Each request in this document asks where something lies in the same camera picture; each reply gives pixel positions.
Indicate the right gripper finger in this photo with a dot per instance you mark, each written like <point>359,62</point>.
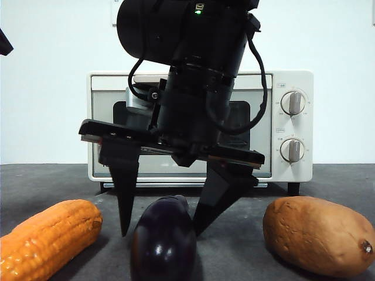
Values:
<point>216,193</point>
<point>123,175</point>

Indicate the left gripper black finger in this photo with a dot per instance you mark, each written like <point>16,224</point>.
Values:
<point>4,44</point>

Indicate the cream glass oven door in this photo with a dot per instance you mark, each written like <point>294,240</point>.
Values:
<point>98,102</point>

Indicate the dark purple eggplant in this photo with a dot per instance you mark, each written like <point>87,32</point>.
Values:
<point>164,248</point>

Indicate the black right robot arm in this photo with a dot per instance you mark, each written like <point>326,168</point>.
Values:
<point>175,29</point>

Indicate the black oven foot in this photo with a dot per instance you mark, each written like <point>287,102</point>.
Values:
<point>293,188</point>

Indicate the cream Toshiba toaster oven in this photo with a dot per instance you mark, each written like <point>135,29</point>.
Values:
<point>307,131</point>

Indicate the beige timer knob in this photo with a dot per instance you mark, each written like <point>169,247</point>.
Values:
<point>292,150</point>

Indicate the orange corn cob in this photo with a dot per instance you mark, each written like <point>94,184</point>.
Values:
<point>52,240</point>

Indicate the brown sweet potato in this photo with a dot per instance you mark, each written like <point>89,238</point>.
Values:
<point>316,234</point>

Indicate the beige temperature knob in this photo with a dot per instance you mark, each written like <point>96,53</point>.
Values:
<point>293,103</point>

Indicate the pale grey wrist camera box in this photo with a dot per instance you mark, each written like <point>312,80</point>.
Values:
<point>136,101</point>

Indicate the white wall socket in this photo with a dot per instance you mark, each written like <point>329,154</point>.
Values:
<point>114,14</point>

